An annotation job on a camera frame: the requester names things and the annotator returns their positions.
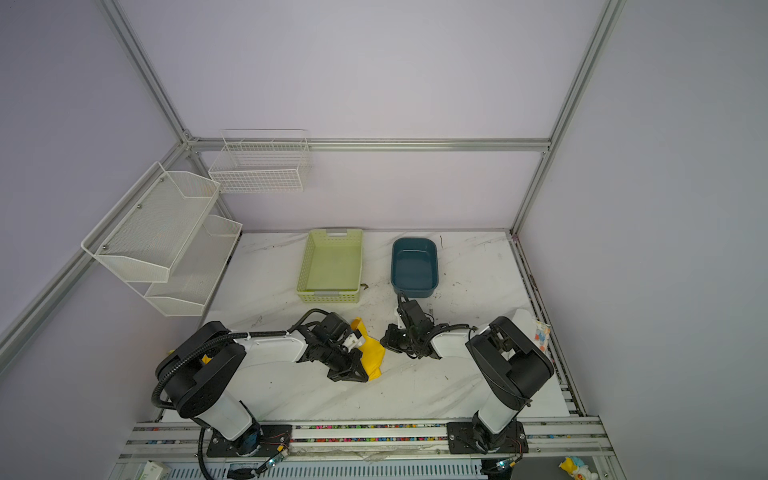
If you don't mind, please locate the light green plastic basket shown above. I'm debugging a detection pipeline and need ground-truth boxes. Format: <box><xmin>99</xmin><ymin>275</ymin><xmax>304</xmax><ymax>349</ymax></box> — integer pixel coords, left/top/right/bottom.
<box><xmin>296</xmin><ymin>228</ymin><xmax>364</xmax><ymax>304</ymax></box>

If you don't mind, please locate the white wire wall basket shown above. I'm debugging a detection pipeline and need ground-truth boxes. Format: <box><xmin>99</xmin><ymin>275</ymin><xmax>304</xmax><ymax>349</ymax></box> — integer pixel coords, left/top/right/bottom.
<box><xmin>208</xmin><ymin>129</ymin><xmax>312</xmax><ymax>194</ymax></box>

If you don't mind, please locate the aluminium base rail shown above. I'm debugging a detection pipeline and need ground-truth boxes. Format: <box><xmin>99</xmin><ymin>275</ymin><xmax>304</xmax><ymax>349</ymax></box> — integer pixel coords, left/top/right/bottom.
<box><xmin>109</xmin><ymin>417</ymin><xmax>626</xmax><ymax>479</ymax></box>

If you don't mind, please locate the teal plastic tray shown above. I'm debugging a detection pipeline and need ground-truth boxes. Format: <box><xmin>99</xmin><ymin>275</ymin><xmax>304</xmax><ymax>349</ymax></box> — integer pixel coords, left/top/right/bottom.
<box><xmin>390</xmin><ymin>237</ymin><xmax>439</xmax><ymax>299</ymax></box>

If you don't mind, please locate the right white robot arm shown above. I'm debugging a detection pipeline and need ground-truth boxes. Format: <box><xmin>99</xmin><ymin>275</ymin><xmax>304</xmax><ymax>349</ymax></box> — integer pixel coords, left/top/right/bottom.
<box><xmin>381</xmin><ymin>294</ymin><xmax>555</xmax><ymax>456</ymax></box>

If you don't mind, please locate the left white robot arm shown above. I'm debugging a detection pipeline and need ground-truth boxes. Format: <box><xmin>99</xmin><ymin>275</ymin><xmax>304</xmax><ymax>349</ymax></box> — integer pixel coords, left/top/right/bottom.
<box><xmin>150</xmin><ymin>308</ymin><xmax>385</xmax><ymax>443</ymax></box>

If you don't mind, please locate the colourful small carton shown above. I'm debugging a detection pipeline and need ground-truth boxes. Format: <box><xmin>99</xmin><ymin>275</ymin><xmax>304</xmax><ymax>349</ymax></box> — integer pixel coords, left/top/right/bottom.
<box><xmin>534</xmin><ymin>320</ymin><xmax>551</xmax><ymax>353</ymax></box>

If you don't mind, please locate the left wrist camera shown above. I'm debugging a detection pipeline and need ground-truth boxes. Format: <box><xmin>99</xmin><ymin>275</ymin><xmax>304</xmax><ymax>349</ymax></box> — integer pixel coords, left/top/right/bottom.
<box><xmin>342</xmin><ymin>331</ymin><xmax>366</xmax><ymax>351</ymax></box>

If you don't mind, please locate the white two-tier mesh shelf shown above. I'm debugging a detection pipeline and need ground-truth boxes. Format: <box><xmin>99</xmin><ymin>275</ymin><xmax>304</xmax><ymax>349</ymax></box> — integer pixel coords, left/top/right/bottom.
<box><xmin>81</xmin><ymin>163</ymin><xmax>242</xmax><ymax>317</ymax></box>

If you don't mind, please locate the left black corrugated cable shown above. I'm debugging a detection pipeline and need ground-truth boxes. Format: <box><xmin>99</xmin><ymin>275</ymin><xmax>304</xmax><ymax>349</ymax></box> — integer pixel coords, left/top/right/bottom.
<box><xmin>149</xmin><ymin>308</ymin><xmax>331</xmax><ymax>480</ymax></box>

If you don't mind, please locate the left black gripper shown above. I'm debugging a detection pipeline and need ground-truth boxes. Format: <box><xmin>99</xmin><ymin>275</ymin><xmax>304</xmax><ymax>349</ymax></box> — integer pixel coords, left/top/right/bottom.
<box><xmin>320</xmin><ymin>341</ymin><xmax>369</xmax><ymax>383</ymax></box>

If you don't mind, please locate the yellow paper napkin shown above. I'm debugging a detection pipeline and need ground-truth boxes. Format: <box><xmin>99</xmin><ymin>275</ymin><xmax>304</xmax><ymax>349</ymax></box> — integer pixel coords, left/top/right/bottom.
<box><xmin>351</xmin><ymin>317</ymin><xmax>386</xmax><ymax>382</ymax></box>

